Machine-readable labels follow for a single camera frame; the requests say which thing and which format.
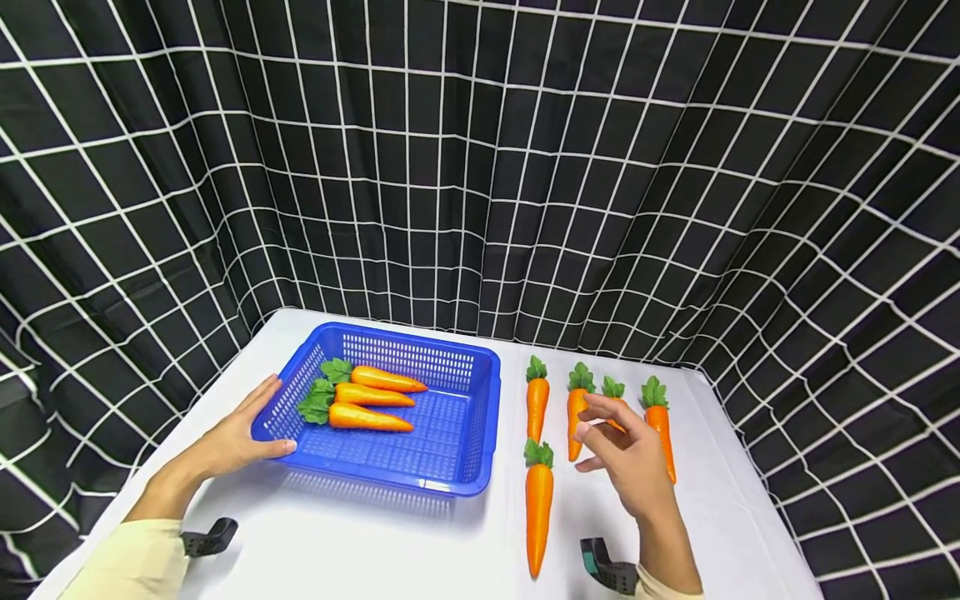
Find person's left forearm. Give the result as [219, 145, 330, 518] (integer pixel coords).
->
[60, 465, 205, 600]

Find person's left hand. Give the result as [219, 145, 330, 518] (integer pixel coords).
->
[183, 374, 299, 484]

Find black wrist band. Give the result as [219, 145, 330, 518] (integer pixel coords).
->
[180, 517, 240, 558]
[579, 537, 640, 596]

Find large orange toy carrot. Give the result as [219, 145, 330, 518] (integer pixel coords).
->
[523, 438, 555, 579]

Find person's right hand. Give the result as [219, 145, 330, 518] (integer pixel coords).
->
[573, 393, 681, 524]

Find person's right forearm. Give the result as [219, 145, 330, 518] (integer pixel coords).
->
[636, 500, 706, 600]

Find blue plastic basket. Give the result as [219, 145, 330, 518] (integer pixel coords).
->
[251, 322, 503, 498]

